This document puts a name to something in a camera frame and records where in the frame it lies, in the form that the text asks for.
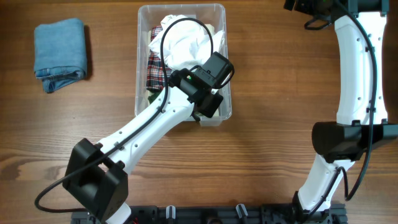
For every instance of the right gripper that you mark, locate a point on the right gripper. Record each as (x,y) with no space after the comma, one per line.
(302,5)

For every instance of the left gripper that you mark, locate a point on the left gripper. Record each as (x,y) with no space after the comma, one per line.
(211,109)

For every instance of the dark green cloth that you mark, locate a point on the dark green cloth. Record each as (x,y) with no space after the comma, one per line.
(154,97)

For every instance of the plaid flannel shirt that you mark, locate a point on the plaid flannel shirt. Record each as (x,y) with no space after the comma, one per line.
(155,75)

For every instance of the white cloth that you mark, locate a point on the white cloth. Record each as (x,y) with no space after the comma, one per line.
(186,44)

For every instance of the cream cloth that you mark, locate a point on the cream cloth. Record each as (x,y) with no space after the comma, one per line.
(185,45)

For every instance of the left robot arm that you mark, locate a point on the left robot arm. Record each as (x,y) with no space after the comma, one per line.
(99,171)

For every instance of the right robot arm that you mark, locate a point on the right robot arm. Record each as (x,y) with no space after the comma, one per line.
(343,147)

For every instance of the clear plastic storage bin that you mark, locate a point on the clear plastic storage bin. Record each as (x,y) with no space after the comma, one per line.
(150,16)

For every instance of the folded blue denim jeans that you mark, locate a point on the folded blue denim jeans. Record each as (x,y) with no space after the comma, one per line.
(60,54)

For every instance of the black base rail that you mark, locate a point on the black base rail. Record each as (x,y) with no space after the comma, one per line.
(268,213)

